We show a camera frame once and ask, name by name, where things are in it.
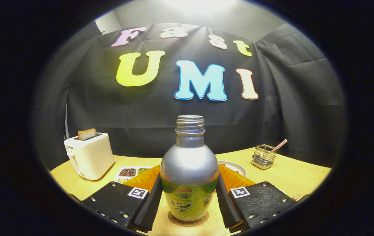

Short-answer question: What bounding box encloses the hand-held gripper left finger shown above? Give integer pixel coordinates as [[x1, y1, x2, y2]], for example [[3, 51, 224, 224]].
[[80, 165, 163, 233]]

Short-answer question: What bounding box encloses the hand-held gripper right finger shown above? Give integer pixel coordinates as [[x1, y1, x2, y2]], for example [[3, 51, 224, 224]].
[[216, 164, 297, 233]]

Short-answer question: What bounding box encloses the round cork coaster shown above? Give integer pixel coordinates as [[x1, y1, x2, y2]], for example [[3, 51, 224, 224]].
[[168, 211, 209, 227]]

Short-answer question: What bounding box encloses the silver green label juice bottle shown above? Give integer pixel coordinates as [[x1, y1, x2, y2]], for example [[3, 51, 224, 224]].
[[160, 115, 220, 222]]

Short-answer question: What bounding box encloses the white plate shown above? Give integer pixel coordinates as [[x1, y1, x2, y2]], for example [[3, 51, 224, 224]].
[[218, 160, 247, 177]]

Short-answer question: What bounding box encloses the white divided tray with beans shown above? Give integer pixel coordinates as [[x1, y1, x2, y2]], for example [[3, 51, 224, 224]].
[[114, 166, 153, 184]]

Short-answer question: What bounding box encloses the white toaster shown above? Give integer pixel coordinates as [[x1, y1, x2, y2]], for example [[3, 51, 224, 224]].
[[64, 132, 115, 181]]

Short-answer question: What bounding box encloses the pink striped straw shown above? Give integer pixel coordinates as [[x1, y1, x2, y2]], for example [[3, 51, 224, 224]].
[[270, 139, 288, 153]]

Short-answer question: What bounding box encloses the wooden table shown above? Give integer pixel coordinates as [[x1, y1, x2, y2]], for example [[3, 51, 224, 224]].
[[50, 147, 332, 236]]

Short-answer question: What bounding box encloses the bread slice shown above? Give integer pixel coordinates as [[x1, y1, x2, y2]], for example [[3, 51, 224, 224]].
[[77, 128, 96, 141]]

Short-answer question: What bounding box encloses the black backdrop cloth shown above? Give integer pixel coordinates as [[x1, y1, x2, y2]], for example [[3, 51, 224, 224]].
[[33, 21, 346, 171]]

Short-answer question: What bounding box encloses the wire basket holder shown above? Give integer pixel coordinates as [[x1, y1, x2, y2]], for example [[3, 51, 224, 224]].
[[251, 144, 277, 170]]

